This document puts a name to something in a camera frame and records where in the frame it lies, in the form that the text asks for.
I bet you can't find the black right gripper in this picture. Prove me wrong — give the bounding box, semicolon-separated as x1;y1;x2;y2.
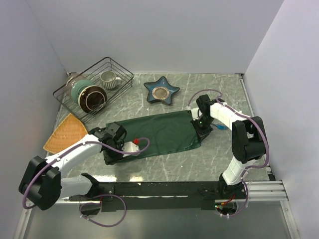
190;116;215;142

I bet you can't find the dark green cloth napkin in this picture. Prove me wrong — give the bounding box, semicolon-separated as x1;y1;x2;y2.
117;111;201;162

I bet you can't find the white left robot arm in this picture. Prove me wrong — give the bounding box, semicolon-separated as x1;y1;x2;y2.
18;122;132;210

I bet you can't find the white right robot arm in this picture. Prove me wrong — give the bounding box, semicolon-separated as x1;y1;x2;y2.
187;95;269;199

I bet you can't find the blue metal fork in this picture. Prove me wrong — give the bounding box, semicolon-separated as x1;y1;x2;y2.
212;123;228;130

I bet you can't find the dark brown ceramic bowl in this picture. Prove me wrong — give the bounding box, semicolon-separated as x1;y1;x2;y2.
78;85;107;113

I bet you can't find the orange woven fan-shaped mat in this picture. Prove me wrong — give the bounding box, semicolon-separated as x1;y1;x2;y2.
43;114;88;154

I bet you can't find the blue star-shaped ceramic dish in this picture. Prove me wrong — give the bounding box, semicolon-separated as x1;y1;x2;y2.
144;76;180;105

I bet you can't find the striped grey ceramic mug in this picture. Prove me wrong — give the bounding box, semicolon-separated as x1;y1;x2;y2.
100;71;123;90

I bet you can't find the green ceramic bowl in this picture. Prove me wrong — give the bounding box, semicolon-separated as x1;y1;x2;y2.
71;79;94;103

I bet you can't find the clear glass jar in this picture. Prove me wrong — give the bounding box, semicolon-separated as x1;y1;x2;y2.
64;73;83;97

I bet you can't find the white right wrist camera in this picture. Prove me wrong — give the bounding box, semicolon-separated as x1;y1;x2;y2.
186;106;201;120

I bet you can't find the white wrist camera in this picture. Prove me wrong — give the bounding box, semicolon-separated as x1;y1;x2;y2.
186;106;201;120
122;141;140;157

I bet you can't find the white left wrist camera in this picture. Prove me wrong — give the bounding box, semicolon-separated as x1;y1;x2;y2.
122;141;140;157

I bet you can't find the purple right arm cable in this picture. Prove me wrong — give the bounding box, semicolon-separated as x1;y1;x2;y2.
187;89;270;221

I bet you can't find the black wire dish rack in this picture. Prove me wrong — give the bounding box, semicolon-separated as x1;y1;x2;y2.
53;57;134;124

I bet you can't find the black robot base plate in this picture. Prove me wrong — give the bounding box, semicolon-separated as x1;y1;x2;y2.
69;181;246;212

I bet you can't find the aluminium frame rail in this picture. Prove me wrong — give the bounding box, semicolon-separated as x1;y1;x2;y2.
247;181;288;201

